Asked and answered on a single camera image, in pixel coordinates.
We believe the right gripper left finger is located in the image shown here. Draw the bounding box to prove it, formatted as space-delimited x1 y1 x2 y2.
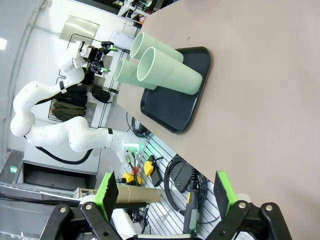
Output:
46 171 126 240

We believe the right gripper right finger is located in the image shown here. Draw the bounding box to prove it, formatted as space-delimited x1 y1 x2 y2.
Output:
199 170 294 240

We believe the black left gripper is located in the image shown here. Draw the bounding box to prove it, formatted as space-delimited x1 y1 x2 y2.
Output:
86 42 115 75

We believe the pale green plastic cup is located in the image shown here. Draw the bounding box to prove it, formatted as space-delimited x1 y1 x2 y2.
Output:
129 31 185 63
114 57 158 90
136 46 203 96

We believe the yellow red emergency stop button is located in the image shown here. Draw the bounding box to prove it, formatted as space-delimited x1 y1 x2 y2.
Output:
121 171 143 186

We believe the brown cardboard tube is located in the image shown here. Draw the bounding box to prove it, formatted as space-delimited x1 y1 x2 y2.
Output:
116 184 162 204

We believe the black power adapter box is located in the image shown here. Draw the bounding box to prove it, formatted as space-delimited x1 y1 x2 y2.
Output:
173 161 193 193

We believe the white storage shelf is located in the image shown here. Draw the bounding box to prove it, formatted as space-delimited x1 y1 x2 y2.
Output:
117 0 176 26

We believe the dark green hanging jacket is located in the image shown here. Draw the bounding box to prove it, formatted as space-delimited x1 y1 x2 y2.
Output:
51 83 88 123

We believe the black plastic tray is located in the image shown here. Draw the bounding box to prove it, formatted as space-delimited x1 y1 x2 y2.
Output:
140 46 213 135

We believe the grey wall panel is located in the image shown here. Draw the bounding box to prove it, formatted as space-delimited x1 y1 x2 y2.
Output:
59 15 100 43

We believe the black enabling handle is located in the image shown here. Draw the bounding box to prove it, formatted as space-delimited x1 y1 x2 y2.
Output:
183 187 201 236

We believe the black arm hose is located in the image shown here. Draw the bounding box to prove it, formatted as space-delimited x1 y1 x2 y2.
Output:
36 146 92 166

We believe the coiled black cable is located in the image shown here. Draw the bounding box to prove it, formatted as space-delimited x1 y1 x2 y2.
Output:
164 154 218 225

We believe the black cable bundle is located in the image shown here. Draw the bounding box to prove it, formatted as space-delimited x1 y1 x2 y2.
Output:
126 112 153 138

